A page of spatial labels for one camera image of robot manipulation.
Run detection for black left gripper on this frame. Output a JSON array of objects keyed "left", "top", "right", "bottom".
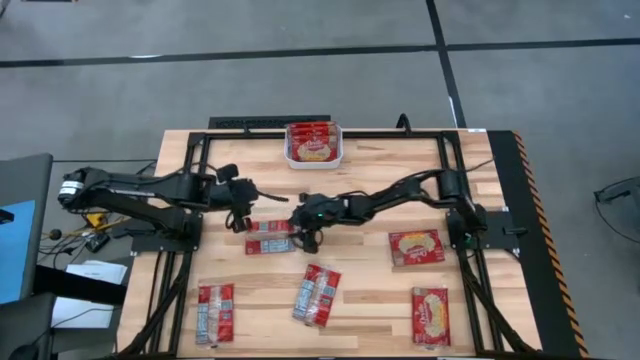
[{"left": 212, "top": 163, "right": 290, "bottom": 234}]

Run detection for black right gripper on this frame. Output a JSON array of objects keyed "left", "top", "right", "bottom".
[{"left": 290, "top": 192, "right": 354, "bottom": 255}]

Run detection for white plastic basket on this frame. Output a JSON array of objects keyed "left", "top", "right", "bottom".
[{"left": 283, "top": 122, "right": 345, "bottom": 170}]

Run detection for black perforated bar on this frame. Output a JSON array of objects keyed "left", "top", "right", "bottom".
[{"left": 208, "top": 114, "right": 332, "bottom": 130}]

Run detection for small black device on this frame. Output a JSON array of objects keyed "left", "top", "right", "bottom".
[{"left": 84, "top": 232, "right": 111, "bottom": 254}]

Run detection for white paper sheet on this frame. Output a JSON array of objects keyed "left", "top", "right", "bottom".
[
  {"left": 51, "top": 296, "right": 124, "bottom": 330},
  {"left": 64, "top": 259, "right": 129, "bottom": 286}
]

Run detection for black panel with hazard stripes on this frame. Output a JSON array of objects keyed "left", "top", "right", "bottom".
[{"left": 487, "top": 130, "right": 592, "bottom": 359}]

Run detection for blue panel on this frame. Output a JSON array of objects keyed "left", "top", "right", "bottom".
[{"left": 0, "top": 199, "right": 37, "bottom": 306}]

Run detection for black stand base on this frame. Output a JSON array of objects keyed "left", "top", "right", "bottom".
[{"left": 593, "top": 175, "right": 640, "bottom": 204}]

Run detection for black aluminium table frame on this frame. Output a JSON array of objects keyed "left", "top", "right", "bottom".
[{"left": 117, "top": 128, "right": 539, "bottom": 359}]

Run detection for yellow cable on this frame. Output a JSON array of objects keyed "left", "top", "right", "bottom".
[{"left": 85, "top": 212, "right": 136, "bottom": 234}]

